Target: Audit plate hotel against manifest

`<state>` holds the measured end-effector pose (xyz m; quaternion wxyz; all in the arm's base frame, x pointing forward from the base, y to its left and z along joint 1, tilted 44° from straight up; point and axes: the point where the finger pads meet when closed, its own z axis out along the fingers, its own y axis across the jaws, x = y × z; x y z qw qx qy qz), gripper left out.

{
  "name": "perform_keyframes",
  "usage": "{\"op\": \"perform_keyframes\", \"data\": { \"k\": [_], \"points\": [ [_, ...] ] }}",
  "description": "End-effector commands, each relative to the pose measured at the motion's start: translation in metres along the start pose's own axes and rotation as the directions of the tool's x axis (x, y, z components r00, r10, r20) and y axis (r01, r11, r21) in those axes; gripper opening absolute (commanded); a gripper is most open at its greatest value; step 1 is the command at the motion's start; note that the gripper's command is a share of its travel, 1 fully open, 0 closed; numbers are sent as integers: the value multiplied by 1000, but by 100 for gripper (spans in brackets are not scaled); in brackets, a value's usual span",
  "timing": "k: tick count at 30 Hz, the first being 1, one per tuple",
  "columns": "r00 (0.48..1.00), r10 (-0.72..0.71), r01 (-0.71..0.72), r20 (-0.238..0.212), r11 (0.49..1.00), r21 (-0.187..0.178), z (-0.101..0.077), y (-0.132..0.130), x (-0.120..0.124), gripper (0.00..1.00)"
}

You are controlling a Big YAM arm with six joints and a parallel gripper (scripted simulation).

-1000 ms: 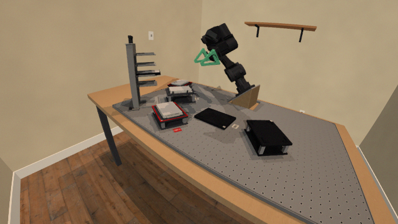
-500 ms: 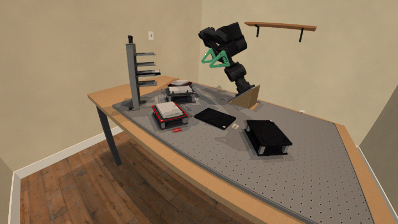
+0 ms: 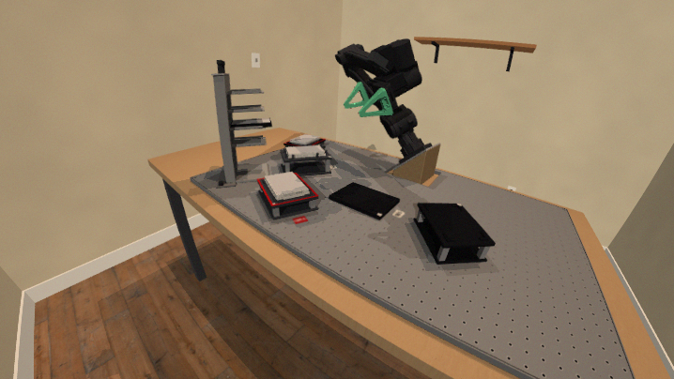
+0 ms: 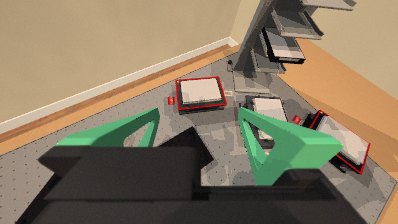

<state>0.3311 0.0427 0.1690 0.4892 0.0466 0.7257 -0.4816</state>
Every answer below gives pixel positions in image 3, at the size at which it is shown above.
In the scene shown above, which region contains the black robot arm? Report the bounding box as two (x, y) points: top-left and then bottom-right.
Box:
(335, 38), (432, 164)

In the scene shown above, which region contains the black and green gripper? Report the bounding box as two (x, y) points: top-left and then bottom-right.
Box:
(344, 79), (406, 117)

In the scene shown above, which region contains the grey slotted rack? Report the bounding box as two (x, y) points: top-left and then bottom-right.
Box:
(213, 75), (268, 183)

